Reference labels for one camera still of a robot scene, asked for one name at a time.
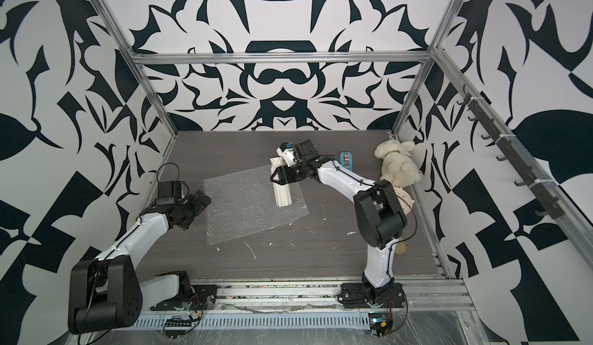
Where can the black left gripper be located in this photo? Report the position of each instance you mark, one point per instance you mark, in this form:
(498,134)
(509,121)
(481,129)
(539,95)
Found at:
(199,205)

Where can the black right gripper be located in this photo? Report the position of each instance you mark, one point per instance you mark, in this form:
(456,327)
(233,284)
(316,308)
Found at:
(283,171)

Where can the white ceramic vase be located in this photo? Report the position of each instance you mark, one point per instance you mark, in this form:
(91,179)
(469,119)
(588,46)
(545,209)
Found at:
(282,193)

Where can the clear bubble wrap sheet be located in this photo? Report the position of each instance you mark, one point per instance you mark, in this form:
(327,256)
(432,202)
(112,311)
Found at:
(244,203)

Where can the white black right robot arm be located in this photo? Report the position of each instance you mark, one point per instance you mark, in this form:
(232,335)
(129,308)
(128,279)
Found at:
(380,217)

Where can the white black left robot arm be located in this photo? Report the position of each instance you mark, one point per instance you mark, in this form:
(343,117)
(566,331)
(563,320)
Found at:
(105,293)

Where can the blue tape dispenser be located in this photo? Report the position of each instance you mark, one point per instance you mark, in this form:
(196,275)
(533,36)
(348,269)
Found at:
(346,160)

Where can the left black electronics board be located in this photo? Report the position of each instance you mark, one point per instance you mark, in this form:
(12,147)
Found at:
(177,327)

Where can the black electronics board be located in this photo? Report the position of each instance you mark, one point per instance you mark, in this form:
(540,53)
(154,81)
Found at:
(380,324)
(177,327)

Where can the white plush teddy bear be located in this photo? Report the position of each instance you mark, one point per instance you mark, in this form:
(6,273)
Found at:
(397,165)

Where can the pink round timer clock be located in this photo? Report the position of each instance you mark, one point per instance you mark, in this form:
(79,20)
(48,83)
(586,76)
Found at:
(404,199)

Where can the right black electronics board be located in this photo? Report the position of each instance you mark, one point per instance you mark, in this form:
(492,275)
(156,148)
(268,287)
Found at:
(380,324)

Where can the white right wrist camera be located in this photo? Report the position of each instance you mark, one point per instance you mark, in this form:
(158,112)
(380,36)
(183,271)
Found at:
(287,154)

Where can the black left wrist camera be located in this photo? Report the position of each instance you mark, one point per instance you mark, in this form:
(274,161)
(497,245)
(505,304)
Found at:
(169,192)

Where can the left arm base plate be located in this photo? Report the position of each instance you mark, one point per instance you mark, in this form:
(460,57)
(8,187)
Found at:
(199,297)

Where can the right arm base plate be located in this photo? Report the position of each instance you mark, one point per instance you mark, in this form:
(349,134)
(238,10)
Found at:
(364,295)

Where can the aluminium frame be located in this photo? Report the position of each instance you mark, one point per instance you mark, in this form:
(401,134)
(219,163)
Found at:
(530,277)

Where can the grey wall hook rail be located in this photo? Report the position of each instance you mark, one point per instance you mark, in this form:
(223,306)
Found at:
(515,153)

